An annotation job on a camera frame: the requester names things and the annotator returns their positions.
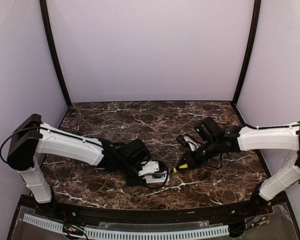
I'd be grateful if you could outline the black frame post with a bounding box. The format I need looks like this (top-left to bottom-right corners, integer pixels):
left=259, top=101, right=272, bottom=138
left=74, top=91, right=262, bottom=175
left=232, top=0, right=262, bottom=106
left=39, top=0, right=72, bottom=108

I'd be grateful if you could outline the yellow handled screwdriver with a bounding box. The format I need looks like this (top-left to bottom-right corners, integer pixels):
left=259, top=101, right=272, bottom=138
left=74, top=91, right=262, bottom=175
left=170, top=163, right=189, bottom=174

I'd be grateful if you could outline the white remote control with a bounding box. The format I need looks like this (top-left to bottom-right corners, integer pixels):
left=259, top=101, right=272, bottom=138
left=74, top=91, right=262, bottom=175
left=142, top=173, right=170, bottom=184

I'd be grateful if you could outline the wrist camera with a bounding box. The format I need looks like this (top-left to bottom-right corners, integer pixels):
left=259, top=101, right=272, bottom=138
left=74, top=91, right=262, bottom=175
left=139, top=160, right=168, bottom=177
left=176, top=134, right=199, bottom=152

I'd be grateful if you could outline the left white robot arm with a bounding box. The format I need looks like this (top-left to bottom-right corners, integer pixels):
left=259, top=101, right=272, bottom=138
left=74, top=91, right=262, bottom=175
left=3, top=113, right=158, bottom=204

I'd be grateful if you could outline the right black frame post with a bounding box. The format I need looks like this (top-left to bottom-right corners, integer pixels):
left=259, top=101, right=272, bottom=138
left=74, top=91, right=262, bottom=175
left=232, top=0, right=262, bottom=106

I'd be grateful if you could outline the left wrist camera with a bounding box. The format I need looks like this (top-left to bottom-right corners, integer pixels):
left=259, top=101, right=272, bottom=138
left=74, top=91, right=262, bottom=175
left=139, top=160, right=168, bottom=177

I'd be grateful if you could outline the left black frame post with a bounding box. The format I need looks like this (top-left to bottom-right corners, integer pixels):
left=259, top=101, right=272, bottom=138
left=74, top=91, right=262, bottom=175
left=39, top=0, right=72, bottom=108

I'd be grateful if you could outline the white slotted cable duct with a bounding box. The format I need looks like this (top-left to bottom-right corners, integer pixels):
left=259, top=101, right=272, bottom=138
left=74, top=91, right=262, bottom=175
left=22, top=213, right=229, bottom=240

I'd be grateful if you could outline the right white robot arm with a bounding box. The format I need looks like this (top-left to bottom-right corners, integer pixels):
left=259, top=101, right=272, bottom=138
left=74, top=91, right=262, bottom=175
left=173, top=117, right=300, bottom=204

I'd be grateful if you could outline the black front table rail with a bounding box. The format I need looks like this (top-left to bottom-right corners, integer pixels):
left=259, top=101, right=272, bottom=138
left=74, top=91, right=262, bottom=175
left=26, top=196, right=274, bottom=227

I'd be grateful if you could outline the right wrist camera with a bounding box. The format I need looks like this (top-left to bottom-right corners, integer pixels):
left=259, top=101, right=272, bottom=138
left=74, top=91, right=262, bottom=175
left=176, top=134, right=199, bottom=152

